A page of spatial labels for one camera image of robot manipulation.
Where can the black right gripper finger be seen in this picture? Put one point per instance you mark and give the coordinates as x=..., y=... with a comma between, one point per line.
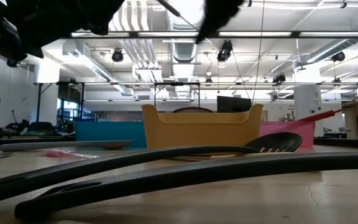
x=219, y=12

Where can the yellow plastic bin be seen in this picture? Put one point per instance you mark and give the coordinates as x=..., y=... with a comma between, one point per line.
x=197, y=130

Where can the black slotted spatula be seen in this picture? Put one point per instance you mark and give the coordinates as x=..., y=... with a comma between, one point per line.
x=278, y=141

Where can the black solid spoon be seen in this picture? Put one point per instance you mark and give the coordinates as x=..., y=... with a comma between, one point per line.
x=197, y=171

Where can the pink-headed clear pick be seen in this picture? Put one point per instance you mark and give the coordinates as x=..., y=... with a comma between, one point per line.
x=61, y=153

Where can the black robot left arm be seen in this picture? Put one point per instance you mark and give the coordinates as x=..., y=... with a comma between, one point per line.
x=42, y=18

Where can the black ceiling spotlight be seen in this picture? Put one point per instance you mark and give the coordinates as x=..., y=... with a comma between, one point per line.
x=338, y=56
x=225, y=49
x=117, y=56
x=12, y=63

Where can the black monitor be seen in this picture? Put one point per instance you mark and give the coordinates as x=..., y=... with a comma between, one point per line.
x=233, y=104

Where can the pink plastic bin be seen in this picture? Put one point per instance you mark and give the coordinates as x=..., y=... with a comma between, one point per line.
x=291, y=133

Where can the teal plastic bin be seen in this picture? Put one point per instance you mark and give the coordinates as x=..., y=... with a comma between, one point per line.
x=110, y=133

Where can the silver ventilation duct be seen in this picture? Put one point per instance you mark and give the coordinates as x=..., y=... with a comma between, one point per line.
x=183, y=53

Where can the black aluminium mounting frame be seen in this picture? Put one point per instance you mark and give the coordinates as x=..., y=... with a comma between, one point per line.
x=346, y=143

